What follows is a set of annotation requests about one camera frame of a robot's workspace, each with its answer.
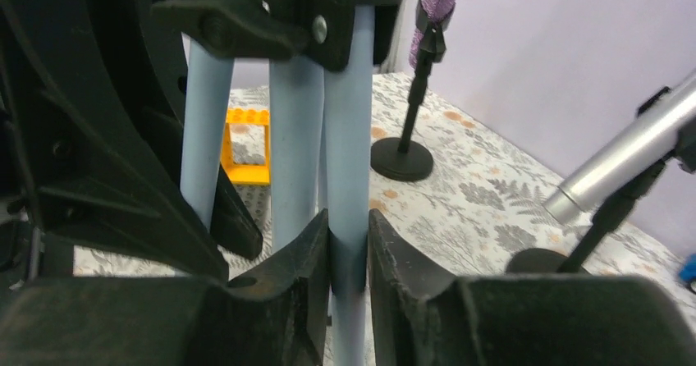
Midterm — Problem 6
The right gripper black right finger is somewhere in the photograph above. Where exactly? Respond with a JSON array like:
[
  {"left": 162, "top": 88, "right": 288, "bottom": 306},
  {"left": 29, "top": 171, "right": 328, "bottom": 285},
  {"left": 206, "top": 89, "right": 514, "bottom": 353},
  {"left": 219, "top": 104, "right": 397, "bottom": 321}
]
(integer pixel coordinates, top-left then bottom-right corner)
[{"left": 368, "top": 209, "right": 695, "bottom": 366}]

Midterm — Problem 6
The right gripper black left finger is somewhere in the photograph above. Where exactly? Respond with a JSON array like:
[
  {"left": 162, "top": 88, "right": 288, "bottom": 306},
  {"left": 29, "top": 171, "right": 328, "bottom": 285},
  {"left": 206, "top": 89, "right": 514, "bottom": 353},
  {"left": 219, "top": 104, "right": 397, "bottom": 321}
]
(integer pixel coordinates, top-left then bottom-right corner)
[{"left": 1, "top": 211, "right": 329, "bottom": 365}]

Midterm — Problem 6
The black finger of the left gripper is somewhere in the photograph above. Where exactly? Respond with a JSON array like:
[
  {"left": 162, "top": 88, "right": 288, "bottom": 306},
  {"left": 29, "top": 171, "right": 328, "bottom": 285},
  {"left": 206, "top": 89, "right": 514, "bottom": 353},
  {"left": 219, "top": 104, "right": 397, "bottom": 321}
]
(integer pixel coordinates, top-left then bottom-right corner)
[{"left": 1, "top": 0, "right": 263, "bottom": 280}]

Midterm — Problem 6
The light blue music stand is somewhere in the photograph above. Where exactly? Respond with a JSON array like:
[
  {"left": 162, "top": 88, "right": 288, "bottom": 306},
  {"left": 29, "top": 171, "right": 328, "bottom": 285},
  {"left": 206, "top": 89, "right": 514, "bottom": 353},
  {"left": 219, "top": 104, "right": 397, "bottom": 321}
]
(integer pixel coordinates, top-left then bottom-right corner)
[{"left": 153, "top": 0, "right": 401, "bottom": 365}]

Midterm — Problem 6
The silver microphone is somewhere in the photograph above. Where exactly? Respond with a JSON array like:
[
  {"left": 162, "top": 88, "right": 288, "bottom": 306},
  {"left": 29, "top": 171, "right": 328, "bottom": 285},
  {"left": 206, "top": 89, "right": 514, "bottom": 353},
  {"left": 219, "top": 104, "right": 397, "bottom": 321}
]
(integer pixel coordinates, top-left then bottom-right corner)
[{"left": 543, "top": 73, "right": 695, "bottom": 225}]

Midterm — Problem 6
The orange toy block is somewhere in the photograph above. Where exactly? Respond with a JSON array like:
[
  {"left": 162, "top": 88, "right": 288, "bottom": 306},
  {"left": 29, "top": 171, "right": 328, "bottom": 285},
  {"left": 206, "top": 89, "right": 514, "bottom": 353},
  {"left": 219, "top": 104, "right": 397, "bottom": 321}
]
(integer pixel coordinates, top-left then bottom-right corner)
[{"left": 221, "top": 108, "right": 271, "bottom": 186}]

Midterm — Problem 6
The blue toy car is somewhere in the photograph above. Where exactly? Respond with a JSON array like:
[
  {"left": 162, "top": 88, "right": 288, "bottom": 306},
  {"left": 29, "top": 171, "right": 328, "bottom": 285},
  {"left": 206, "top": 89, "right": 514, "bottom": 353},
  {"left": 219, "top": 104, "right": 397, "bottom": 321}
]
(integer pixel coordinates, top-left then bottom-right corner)
[{"left": 678, "top": 254, "right": 696, "bottom": 294}]

